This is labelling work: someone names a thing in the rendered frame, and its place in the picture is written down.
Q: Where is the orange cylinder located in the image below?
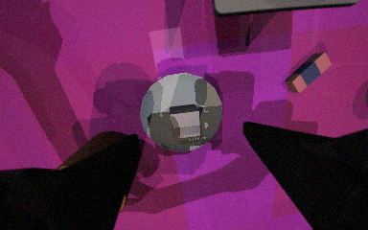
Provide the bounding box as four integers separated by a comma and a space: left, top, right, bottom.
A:
56, 131, 141, 213

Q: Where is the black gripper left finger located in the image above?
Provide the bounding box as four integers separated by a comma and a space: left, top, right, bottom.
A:
0, 134, 139, 230

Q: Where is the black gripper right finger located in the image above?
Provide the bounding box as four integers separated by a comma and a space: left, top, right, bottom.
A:
242, 122, 368, 229

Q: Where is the pink and blue eraser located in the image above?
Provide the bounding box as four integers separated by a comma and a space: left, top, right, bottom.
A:
285, 53, 332, 93

